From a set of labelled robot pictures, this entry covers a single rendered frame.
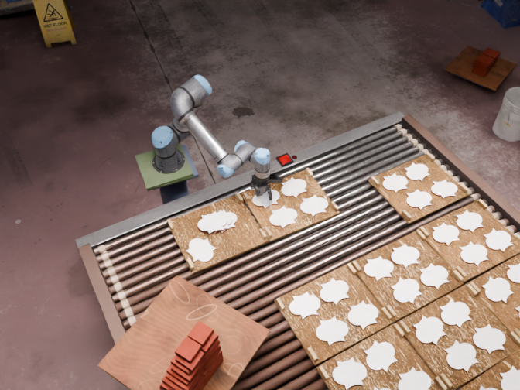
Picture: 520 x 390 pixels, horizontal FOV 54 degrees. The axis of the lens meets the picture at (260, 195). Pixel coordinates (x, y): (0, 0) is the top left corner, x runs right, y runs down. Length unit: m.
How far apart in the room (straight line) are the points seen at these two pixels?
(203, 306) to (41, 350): 1.54
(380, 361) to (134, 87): 3.64
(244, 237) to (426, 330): 0.95
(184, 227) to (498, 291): 1.53
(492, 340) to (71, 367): 2.35
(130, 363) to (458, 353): 1.36
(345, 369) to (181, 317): 0.72
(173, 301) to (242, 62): 3.42
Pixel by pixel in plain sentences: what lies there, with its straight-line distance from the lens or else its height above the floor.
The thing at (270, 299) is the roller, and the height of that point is 0.92.
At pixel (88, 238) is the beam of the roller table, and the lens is 2.76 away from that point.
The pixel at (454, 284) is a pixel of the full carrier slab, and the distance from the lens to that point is 2.62.
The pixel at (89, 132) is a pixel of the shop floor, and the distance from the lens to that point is 4.74.
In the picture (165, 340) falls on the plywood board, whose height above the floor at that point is 1.04.
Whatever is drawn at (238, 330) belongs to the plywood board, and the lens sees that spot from 2.23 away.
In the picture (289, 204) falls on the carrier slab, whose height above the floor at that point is 0.94.
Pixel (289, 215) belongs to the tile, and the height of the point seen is 0.95.
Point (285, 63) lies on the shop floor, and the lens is 5.31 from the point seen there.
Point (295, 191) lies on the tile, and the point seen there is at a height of 0.95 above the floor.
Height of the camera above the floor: 3.04
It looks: 49 degrees down
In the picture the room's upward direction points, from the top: straight up
